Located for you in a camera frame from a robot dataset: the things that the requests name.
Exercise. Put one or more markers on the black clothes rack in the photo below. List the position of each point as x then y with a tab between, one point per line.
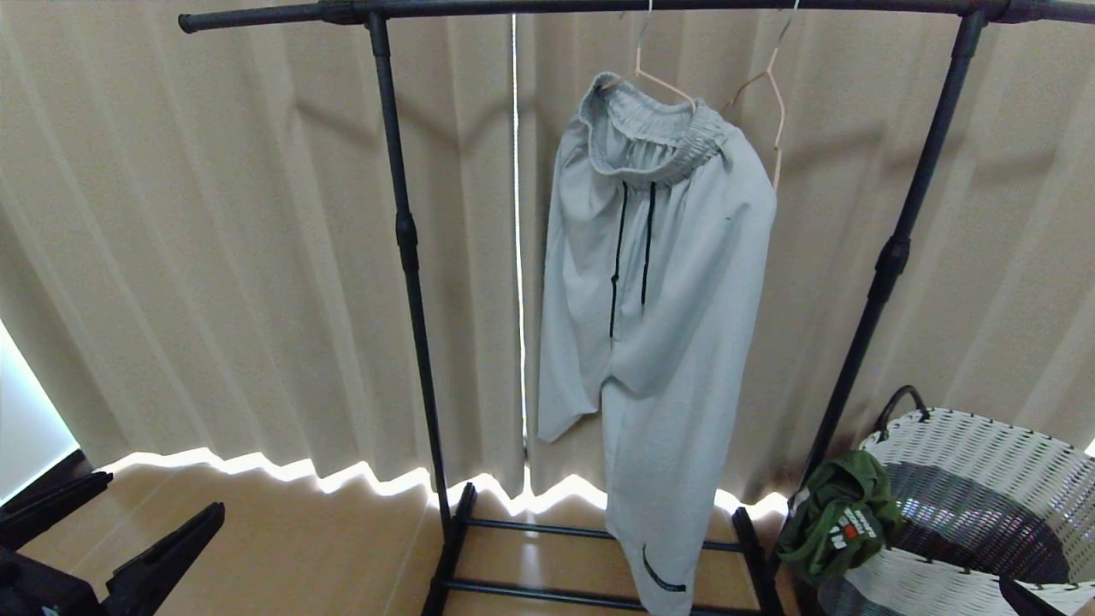
406	239

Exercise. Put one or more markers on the white laundry basket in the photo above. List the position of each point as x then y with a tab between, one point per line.
984	453

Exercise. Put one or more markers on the pink clothes hanger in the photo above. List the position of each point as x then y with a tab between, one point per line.
663	85
778	111

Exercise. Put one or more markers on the beige curtain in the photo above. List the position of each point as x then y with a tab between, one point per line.
214	257

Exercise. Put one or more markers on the pale grey shorts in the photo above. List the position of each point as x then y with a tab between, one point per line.
667	342

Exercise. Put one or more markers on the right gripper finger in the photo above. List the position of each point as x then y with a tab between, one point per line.
1022	606

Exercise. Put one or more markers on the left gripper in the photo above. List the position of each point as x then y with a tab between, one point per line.
34	590

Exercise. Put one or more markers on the green printed garment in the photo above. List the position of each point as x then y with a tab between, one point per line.
834	522

